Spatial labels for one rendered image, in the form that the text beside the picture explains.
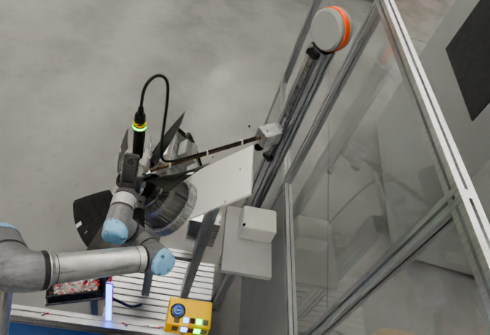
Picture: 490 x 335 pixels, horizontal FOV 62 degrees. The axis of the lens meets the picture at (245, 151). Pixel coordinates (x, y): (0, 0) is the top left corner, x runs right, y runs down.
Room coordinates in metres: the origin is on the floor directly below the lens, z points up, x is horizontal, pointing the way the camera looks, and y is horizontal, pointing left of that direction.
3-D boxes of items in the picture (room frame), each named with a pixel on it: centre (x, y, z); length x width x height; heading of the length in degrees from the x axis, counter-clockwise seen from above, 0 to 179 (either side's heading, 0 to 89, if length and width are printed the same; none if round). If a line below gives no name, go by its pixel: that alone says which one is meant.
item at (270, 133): (1.36, -0.08, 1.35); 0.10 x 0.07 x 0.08; 137
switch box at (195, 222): (1.19, 0.07, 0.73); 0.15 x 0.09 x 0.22; 102
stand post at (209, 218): (1.10, 0.05, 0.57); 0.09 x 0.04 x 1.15; 12
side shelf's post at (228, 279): (1.13, -0.17, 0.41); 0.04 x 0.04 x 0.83; 12
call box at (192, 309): (0.61, -0.02, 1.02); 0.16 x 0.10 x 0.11; 102
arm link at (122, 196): (0.71, 0.30, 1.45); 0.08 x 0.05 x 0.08; 102
